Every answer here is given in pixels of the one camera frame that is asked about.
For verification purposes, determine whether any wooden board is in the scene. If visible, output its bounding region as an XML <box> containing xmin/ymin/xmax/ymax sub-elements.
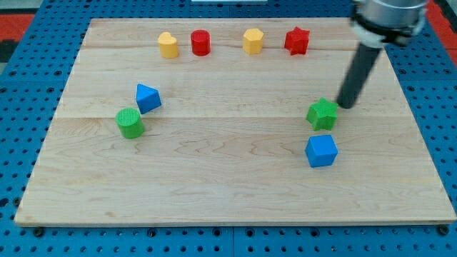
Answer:
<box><xmin>15</xmin><ymin>18</ymin><xmax>456</xmax><ymax>227</ymax></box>

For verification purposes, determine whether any red star block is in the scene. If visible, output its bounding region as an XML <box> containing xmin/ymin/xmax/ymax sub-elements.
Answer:
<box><xmin>284</xmin><ymin>26</ymin><xmax>311</xmax><ymax>56</ymax></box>

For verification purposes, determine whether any yellow hexagon block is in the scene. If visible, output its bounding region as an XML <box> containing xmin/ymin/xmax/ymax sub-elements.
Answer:
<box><xmin>243</xmin><ymin>28</ymin><xmax>263</xmax><ymax>55</ymax></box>

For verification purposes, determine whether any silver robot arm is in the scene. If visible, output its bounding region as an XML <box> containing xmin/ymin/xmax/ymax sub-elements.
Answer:
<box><xmin>336</xmin><ymin>0</ymin><xmax>428</xmax><ymax>109</ymax></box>

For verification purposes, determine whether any blue cube block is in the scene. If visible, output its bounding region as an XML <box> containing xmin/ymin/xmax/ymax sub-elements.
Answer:
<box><xmin>305</xmin><ymin>134</ymin><xmax>338</xmax><ymax>168</ymax></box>

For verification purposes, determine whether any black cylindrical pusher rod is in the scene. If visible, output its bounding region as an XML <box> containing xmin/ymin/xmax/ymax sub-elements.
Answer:
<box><xmin>336</xmin><ymin>43</ymin><xmax>381</xmax><ymax>109</ymax></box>

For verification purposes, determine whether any green star block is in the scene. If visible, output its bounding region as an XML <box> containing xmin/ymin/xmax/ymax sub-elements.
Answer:
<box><xmin>306</xmin><ymin>98</ymin><xmax>338</xmax><ymax>131</ymax></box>

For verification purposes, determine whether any blue triangle block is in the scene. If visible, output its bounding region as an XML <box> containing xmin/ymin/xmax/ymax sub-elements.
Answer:
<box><xmin>136</xmin><ymin>84</ymin><xmax>162</xmax><ymax>114</ymax></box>

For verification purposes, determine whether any green cylinder block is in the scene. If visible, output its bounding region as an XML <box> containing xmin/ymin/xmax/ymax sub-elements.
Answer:
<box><xmin>115</xmin><ymin>108</ymin><xmax>144</xmax><ymax>139</ymax></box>

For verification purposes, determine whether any yellow heart block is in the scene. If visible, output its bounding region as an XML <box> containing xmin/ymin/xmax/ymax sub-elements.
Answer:
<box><xmin>158</xmin><ymin>31</ymin><xmax>179</xmax><ymax>59</ymax></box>

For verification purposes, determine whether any red cylinder block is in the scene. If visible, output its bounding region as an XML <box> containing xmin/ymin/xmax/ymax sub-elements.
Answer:
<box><xmin>191</xmin><ymin>29</ymin><xmax>211</xmax><ymax>56</ymax></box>

